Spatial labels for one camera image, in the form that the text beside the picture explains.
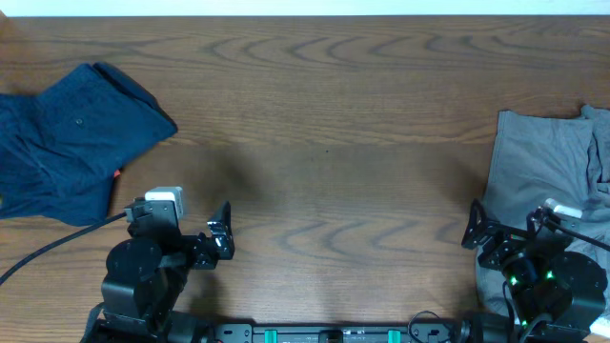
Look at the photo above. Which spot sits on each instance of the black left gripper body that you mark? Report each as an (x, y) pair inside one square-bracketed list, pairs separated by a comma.
[(205, 249)]

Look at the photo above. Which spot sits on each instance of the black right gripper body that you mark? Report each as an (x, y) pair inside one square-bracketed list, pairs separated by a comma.
[(508, 250)]

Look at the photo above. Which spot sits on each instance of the dark blue denim shorts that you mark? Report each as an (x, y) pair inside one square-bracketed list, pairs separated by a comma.
[(62, 148)]

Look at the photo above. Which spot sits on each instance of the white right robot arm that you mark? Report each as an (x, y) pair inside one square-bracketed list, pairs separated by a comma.
[(551, 293)]

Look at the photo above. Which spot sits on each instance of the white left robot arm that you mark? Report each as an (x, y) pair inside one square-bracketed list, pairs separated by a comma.
[(147, 273)]

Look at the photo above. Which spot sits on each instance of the grey button shirt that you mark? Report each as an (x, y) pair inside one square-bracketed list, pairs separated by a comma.
[(537, 158)]

